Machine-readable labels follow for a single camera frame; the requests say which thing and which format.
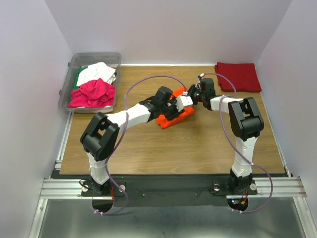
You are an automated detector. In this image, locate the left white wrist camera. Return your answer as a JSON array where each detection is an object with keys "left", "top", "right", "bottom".
[{"left": 176, "top": 95, "right": 193, "bottom": 112}]

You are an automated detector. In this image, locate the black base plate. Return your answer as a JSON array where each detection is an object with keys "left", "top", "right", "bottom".
[{"left": 79, "top": 175, "right": 258, "bottom": 212}]

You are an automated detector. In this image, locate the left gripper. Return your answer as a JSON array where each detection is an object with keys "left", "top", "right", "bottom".
[{"left": 160, "top": 97, "right": 184, "bottom": 121}]

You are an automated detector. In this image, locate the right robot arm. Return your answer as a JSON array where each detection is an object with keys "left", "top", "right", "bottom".
[{"left": 188, "top": 76, "right": 264, "bottom": 193}]

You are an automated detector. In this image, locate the clear plastic bin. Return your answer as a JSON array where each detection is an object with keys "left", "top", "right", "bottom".
[{"left": 58, "top": 53, "right": 121, "bottom": 113}]

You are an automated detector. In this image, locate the orange t shirt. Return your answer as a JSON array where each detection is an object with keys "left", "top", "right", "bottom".
[{"left": 153, "top": 86, "right": 195, "bottom": 129}]

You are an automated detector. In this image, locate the aluminium frame rail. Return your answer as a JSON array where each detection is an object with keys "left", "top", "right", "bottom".
[{"left": 40, "top": 176, "right": 307, "bottom": 199}]

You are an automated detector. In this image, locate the white t shirt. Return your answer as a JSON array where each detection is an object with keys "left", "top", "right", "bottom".
[{"left": 76, "top": 62, "right": 116, "bottom": 87}]

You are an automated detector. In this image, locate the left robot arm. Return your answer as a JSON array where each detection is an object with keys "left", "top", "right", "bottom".
[{"left": 80, "top": 86, "right": 185, "bottom": 195}]

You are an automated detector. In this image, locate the folded dark red t shirt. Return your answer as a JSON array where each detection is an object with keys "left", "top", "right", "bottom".
[{"left": 214, "top": 62, "right": 262, "bottom": 93}]

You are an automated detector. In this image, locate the pink t shirt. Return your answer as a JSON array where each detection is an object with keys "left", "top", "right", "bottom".
[{"left": 68, "top": 78, "right": 115, "bottom": 108}]

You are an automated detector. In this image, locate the green t shirt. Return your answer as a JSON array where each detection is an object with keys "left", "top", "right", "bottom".
[{"left": 71, "top": 68, "right": 86, "bottom": 92}]

